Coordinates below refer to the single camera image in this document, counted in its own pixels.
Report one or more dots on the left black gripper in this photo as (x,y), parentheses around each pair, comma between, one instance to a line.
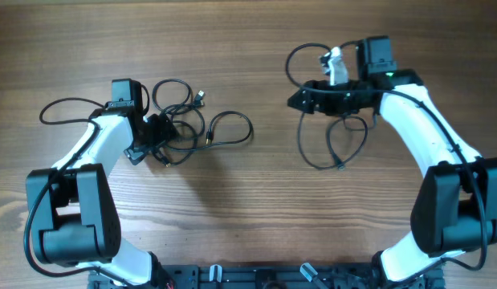
(160,134)

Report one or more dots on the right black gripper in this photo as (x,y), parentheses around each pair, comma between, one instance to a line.
(313,98)

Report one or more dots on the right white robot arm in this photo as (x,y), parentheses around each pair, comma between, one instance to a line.
(455,211)

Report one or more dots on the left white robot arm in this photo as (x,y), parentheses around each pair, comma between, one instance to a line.
(72,225)

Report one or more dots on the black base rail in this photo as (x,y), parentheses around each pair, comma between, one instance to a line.
(272,276)

